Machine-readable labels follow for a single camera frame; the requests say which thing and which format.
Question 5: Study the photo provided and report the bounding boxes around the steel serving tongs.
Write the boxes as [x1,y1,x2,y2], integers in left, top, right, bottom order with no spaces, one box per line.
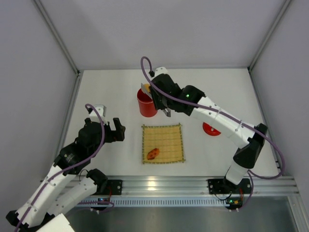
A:
[141,83,171,117]

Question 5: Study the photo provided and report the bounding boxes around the yellow round cracker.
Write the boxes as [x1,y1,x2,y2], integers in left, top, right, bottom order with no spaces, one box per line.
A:
[141,84,150,94]

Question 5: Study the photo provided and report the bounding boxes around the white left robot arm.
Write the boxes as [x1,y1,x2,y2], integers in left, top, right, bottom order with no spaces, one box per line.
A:
[6,118,126,232]

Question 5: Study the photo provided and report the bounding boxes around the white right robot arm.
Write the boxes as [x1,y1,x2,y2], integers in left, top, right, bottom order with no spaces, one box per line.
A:
[150,73,267,189]

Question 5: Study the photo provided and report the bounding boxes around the red cylindrical container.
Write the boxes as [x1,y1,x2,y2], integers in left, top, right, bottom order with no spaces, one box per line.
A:
[137,88,157,117]

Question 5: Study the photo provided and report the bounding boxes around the square bamboo tray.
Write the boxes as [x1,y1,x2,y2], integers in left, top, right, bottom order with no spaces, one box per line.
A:
[141,123,185,164]

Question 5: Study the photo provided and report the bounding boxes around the orange spotted fried piece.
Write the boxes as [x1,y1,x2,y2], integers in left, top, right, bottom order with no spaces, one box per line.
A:
[146,148,160,160]

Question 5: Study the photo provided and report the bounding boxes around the red round lid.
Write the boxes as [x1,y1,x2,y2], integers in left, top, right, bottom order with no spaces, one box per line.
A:
[202,122,221,136]

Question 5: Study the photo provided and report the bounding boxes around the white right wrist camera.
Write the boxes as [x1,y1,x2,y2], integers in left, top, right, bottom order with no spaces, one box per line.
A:
[154,67,168,77]

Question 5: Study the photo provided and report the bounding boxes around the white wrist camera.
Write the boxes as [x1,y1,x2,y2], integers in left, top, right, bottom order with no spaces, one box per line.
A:
[154,67,168,77]
[88,104,107,124]

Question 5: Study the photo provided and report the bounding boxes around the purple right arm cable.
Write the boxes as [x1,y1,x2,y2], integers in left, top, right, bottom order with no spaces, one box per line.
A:
[140,56,287,213]

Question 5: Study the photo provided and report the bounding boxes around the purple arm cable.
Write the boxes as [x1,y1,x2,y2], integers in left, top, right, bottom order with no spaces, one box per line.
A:
[140,56,287,213]
[14,103,116,232]

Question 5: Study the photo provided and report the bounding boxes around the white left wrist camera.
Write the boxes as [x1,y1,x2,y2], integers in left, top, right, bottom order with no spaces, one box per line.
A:
[88,104,107,124]

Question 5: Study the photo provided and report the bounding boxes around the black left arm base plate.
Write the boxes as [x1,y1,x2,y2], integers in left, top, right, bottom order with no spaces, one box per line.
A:
[95,179,123,196]

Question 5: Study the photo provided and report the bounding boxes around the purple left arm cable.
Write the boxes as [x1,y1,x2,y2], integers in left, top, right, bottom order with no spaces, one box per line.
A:
[14,103,116,232]

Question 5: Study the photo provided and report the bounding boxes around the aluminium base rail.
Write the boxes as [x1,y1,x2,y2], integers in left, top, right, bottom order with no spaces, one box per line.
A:
[61,176,299,208]

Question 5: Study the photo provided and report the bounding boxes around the right aluminium frame post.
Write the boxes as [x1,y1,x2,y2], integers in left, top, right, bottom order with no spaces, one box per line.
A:
[247,0,294,74]

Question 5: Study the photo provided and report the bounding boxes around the aluminium frame post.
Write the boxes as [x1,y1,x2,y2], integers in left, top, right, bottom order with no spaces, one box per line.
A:
[247,0,294,74]
[31,0,80,76]

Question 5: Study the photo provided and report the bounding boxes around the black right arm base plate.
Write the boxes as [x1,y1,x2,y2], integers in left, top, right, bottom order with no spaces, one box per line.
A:
[207,178,252,195]

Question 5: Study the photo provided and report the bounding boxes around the left aluminium frame post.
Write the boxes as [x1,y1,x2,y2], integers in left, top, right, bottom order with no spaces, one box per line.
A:
[31,0,80,76]

